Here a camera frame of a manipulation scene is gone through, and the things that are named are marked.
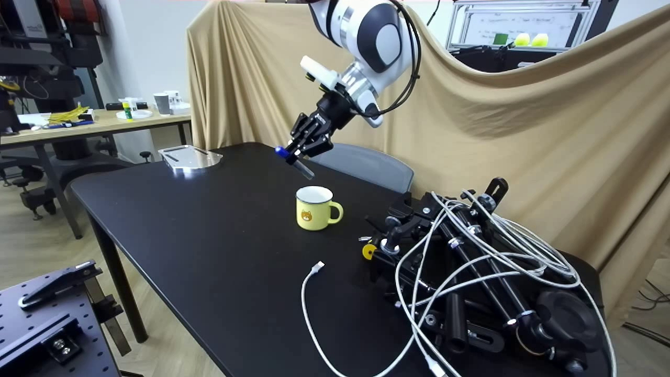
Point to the black office chair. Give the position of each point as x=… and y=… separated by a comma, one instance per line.
x=64, y=174

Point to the tan cloth backdrop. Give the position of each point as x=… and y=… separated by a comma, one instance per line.
x=489, y=127

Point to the blue marker pen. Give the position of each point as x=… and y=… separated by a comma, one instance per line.
x=281, y=153

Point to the black metal bracket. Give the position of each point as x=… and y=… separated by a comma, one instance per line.
x=60, y=283

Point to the framed whiteboard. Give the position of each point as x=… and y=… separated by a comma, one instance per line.
x=516, y=21

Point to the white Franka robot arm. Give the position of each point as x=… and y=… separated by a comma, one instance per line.
x=368, y=27

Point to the black perforated breadboard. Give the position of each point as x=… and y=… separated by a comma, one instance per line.
x=27, y=341

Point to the gray chair backrest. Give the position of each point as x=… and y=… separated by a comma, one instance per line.
x=363, y=169

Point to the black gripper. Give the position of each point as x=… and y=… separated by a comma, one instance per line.
x=335, y=110

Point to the black equipment shelf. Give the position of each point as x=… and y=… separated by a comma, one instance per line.
x=43, y=63

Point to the black tripod stand pile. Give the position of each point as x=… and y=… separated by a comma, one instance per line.
x=562, y=316

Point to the yellow enamel cup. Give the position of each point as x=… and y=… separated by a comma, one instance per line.
x=312, y=213

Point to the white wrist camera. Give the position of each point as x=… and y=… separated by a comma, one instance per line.
x=316, y=69

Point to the wooden desk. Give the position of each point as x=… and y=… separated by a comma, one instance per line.
x=70, y=128

